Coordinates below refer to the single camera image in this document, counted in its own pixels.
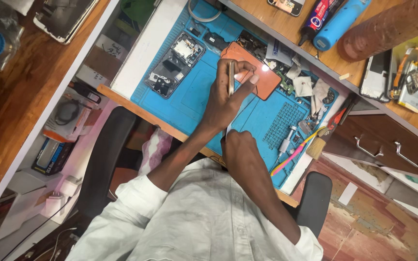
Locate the white paper scrap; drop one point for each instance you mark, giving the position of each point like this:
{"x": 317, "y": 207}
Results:
{"x": 347, "y": 193}

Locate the blue and black box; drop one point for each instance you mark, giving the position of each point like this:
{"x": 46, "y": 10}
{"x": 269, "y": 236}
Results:
{"x": 51, "y": 156}

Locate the brown wooden drawer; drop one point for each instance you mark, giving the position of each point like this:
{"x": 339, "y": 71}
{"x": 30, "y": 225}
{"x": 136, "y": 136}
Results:
{"x": 386, "y": 145}

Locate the brown plastic bottle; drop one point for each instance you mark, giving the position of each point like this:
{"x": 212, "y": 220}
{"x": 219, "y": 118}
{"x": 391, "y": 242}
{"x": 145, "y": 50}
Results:
{"x": 386, "y": 31}

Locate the black phone with silver frame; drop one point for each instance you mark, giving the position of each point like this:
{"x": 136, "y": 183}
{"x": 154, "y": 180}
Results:
{"x": 376, "y": 76}

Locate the white phone battery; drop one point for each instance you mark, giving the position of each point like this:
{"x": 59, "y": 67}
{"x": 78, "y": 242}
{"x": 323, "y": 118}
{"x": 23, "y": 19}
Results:
{"x": 414, "y": 98}

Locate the gold smartphone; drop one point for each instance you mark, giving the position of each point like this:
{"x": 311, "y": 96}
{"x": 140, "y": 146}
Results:
{"x": 231, "y": 78}

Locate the orange phone back cover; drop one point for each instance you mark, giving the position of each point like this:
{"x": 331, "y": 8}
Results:
{"x": 263, "y": 78}

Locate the white tissue piece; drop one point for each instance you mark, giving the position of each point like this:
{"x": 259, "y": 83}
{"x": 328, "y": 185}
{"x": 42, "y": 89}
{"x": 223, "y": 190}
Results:
{"x": 302, "y": 86}
{"x": 319, "y": 94}

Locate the person's right hand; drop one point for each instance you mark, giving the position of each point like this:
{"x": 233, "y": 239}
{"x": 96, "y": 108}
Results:
{"x": 241, "y": 152}

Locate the small green circuit board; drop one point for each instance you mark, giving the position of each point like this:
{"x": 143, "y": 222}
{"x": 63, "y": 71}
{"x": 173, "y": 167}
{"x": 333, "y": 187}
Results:
{"x": 285, "y": 85}

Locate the black phone with lit screen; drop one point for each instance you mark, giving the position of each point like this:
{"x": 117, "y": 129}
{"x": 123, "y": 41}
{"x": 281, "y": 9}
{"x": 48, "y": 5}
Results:
{"x": 287, "y": 5}

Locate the white charger plug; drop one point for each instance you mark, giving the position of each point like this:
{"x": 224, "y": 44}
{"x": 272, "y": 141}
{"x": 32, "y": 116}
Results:
{"x": 69, "y": 185}
{"x": 54, "y": 203}

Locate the thin white plastic strip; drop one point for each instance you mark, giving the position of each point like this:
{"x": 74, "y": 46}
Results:
{"x": 227, "y": 129}

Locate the black glue tube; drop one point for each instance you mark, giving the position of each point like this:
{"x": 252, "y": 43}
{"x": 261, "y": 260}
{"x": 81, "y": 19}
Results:
{"x": 318, "y": 18}

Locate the white cardboard box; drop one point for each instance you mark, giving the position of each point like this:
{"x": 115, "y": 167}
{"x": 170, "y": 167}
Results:
{"x": 110, "y": 48}

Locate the person's left hand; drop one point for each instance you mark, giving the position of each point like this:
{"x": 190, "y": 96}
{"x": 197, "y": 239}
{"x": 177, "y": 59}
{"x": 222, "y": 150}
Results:
{"x": 221, "y": 105}

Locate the pink and yellow pry tool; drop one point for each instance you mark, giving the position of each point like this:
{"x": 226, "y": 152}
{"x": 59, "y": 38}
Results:
{"x": 291, "y": 156}

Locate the black phone component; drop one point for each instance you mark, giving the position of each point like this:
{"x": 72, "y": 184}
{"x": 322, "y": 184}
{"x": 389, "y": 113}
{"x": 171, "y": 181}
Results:
{"x": 214, "y": 38}

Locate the blue cylindrical tool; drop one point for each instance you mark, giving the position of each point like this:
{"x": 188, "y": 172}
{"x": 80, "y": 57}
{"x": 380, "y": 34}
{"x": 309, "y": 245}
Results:
{"x": 339, "y": 23}

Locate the person's right fingers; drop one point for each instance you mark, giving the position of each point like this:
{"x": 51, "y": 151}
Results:
{"x": 243, "y": 136}

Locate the white paper packet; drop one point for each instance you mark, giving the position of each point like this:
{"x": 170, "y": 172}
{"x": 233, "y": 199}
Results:
{"x": 278, "y": 51}

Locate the pink and white cloth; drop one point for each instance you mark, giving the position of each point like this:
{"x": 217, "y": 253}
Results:
{"x": 154, "y": 149}

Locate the disassembled grey phone frame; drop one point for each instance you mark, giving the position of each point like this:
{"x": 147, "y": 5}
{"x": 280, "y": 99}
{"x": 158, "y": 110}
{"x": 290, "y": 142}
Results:
{"x": 174, "y": 64}

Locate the person's white shirt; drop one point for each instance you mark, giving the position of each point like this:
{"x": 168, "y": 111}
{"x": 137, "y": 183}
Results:
{"x": 201, "y": 217}

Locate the black phone inner frame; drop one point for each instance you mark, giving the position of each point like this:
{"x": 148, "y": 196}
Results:
{"x": 251, "y": 41}

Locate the silver syringe tool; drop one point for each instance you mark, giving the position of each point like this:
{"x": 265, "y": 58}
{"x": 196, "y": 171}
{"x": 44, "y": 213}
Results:
{"x": 286, "y": 142}

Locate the phone with white rim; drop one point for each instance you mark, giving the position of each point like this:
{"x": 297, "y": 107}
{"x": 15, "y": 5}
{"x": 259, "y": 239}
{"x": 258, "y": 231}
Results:
{"x": 65, "y": 16}

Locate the black office chair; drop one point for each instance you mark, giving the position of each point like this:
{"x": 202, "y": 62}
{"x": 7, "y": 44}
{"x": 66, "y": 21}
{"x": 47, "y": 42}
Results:
{"x": 103, "y": 163}

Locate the blue silicone repair mat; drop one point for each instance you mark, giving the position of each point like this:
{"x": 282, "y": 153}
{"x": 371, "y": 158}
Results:
{"x": 191, "y": 94}

